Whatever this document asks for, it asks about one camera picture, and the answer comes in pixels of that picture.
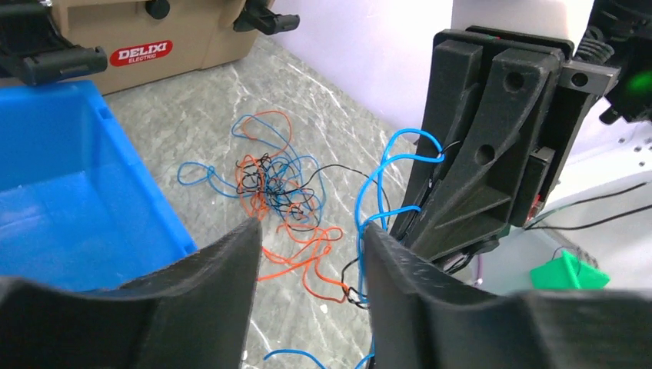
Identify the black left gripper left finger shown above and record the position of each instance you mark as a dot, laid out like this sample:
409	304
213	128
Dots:
191	314

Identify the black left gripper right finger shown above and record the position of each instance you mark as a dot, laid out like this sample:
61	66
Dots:
424	318

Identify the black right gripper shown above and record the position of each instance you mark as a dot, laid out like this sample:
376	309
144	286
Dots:
507	107

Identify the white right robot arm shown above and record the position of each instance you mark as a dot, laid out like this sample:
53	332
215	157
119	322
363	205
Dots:
616	34

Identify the green plastic bin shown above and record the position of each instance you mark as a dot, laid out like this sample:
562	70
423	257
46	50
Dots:
567	272

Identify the blue two-compartment plastic bin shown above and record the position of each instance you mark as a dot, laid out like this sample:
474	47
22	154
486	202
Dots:
79	209

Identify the tan plastic toolbox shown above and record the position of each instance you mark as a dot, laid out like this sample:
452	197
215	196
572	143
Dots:
120	44

